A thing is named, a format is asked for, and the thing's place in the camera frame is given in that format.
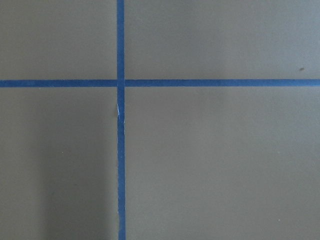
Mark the long vertical blue tape line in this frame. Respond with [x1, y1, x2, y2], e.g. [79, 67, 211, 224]
[116, 0, 126, 240]

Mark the long horizontal blue tape line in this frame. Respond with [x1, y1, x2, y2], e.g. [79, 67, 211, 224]
[0, 79, 320, 88]

